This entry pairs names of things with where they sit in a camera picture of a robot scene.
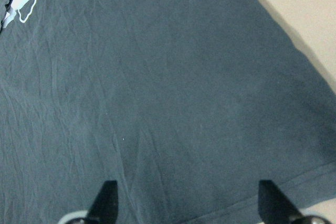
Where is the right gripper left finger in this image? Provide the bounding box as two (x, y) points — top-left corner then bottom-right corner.
(85, 180), (118, 224)

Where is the black printed t-shirt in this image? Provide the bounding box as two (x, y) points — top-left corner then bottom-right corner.
(1, 0), (335, 223)

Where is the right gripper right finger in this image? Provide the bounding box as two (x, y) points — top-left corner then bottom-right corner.
(258, 180), (304, 224)

